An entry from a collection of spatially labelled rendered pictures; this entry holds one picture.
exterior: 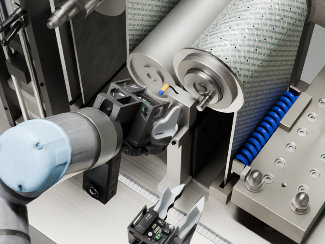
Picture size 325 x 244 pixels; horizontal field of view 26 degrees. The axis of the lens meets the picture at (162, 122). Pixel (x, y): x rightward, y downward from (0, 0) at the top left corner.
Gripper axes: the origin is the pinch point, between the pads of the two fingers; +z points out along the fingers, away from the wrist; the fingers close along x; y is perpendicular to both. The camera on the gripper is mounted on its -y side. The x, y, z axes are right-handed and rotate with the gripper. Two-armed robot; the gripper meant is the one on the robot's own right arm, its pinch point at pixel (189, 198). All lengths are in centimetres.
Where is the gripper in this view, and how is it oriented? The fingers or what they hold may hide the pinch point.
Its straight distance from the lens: 129.3
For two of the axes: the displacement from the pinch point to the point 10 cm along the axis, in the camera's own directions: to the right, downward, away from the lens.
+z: 5.9, -6.8, 4.5
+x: -8.1, -4.9, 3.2
